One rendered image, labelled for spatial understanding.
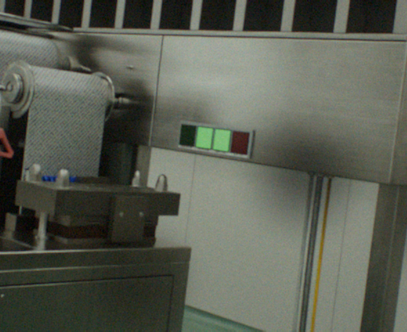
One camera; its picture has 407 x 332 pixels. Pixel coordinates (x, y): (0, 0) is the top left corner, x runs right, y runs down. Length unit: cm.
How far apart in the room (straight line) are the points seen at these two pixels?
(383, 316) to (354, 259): 266
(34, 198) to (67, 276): 21
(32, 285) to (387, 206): 82
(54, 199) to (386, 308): 80
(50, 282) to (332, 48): 82
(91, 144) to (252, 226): 291
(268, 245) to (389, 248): 305
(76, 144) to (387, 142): 84
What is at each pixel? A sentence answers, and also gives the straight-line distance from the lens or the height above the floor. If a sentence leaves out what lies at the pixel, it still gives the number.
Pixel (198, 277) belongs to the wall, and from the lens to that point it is 544.
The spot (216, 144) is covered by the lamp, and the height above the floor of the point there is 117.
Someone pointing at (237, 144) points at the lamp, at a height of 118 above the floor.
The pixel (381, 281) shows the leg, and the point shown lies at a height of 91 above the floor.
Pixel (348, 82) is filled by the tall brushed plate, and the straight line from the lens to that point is 191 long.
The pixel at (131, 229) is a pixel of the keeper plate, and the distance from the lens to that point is 215.
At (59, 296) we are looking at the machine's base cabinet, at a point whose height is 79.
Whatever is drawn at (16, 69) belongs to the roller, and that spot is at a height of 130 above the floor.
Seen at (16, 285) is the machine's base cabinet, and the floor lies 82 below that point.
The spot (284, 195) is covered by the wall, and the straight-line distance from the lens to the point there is 497.
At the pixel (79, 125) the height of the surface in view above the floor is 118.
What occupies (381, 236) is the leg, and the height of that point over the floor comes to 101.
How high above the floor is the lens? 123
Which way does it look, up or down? 3 degrees down
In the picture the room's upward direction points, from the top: 7 degrees clockwise
